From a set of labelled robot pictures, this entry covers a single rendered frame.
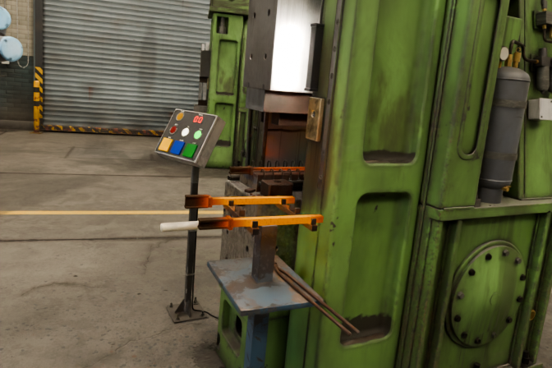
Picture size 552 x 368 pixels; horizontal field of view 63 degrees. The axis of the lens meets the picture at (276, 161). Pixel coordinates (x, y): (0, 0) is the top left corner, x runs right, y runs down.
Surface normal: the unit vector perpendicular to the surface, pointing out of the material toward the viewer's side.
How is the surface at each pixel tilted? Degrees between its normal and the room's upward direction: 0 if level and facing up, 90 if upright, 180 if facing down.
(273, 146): 90
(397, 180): 90
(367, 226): 90
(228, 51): 89
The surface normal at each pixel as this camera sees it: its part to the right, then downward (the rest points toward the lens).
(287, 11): 0.44, 0.19
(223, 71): 0.18, 0.17
